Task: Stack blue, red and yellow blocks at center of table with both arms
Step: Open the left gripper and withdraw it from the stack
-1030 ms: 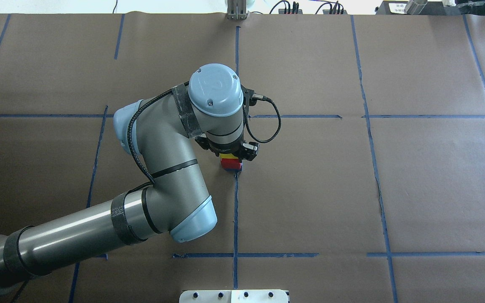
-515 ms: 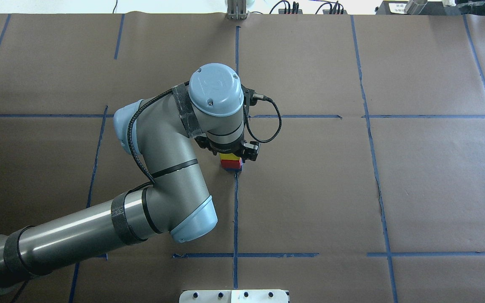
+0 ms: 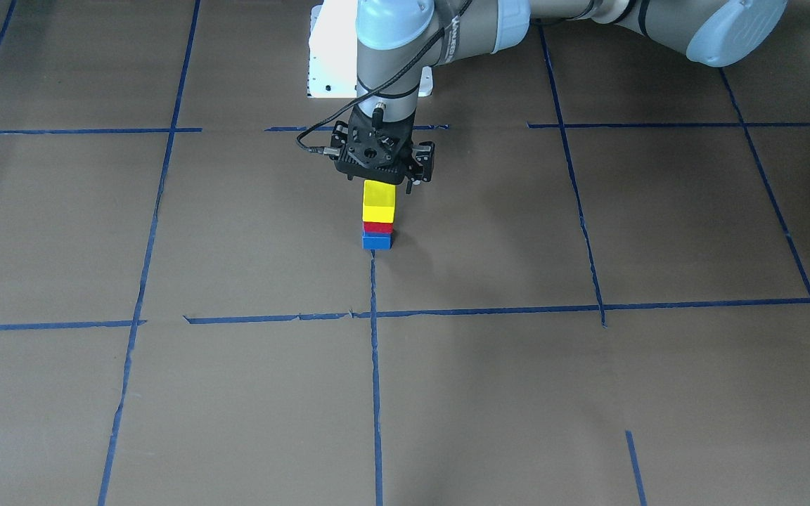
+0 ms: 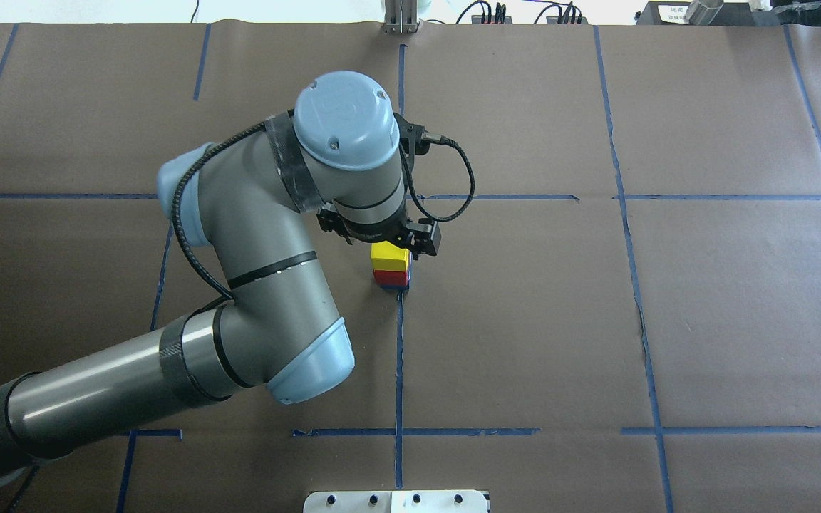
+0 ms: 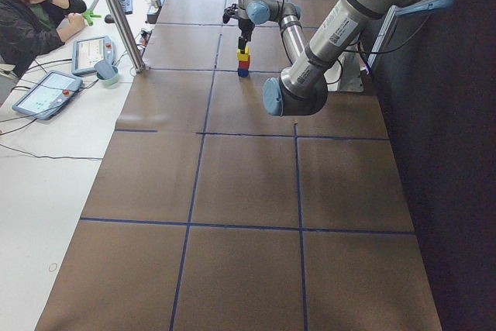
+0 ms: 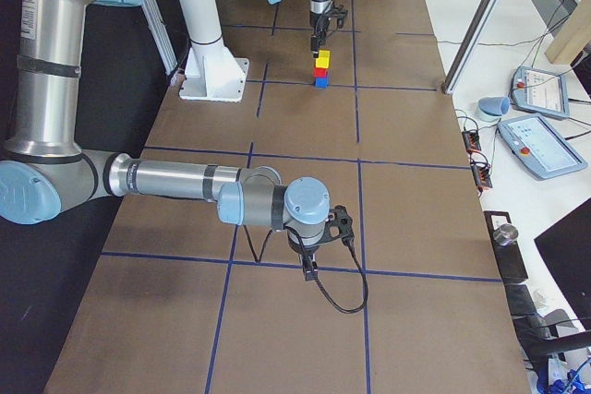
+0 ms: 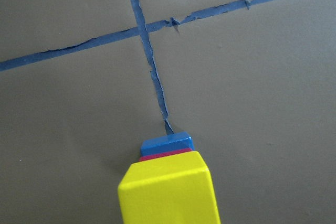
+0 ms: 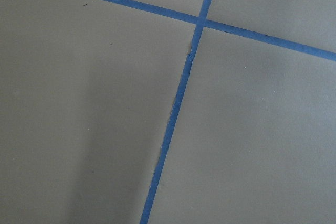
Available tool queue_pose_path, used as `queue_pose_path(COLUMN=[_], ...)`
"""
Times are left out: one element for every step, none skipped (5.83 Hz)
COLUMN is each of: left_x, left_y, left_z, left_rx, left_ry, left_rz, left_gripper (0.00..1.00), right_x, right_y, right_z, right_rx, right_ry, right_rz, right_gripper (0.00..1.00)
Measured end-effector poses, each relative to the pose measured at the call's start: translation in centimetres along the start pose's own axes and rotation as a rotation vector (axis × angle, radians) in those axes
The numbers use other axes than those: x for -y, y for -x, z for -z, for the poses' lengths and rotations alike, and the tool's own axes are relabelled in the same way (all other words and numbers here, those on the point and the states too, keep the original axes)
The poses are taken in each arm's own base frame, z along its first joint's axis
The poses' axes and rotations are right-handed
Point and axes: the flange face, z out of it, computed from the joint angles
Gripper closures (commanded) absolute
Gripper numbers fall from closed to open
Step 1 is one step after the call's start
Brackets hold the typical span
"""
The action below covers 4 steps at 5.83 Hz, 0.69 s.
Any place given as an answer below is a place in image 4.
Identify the aluminium frame post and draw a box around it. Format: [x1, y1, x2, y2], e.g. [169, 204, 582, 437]
[382, 0, 420, 35]

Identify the orange black connector box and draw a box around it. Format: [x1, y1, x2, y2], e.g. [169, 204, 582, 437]
[465, 1, 514, 25]
[540, 2, 584, 25]

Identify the metal cylinder weight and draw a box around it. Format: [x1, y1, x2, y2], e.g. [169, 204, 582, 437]
[684, 0, 725, 26]

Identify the orange black connector box near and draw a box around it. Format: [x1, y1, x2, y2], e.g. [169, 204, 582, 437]
[540, 2, 584, 25]

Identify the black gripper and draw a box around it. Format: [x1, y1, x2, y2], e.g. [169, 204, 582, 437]
[316, 202, 442, 259]

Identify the yellow wooden block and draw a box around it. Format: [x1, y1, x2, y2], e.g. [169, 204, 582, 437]
[369, 242, 411, 273]

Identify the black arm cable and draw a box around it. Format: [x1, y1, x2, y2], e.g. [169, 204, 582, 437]
[172, 114, 476, 300]

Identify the orange black connector box far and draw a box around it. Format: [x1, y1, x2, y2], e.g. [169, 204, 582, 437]
[465, 1, 514, 25]

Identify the red wooden block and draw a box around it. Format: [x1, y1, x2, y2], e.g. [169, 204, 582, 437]
[373, 269, 413, 286]

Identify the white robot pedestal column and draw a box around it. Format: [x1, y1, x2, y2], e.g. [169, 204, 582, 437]
[302, 488, 492, 512]

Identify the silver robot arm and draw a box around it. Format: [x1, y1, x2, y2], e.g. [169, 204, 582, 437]
[0, 71, 457, 488]

